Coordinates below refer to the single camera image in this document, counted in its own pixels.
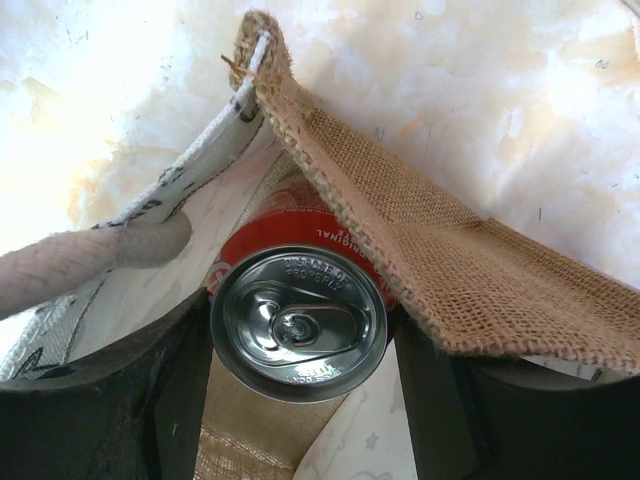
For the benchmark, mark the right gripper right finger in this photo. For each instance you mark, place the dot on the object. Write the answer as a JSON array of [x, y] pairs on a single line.
[[489, 418]]

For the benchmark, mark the brown burlap canvas bag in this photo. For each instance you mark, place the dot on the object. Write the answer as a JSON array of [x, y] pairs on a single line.
[[483, 155]]

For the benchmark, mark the red cola can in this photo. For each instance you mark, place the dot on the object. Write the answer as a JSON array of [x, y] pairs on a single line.
[[298, 313]]

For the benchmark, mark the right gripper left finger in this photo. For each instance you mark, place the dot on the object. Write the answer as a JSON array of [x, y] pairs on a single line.
[[131, 410]]

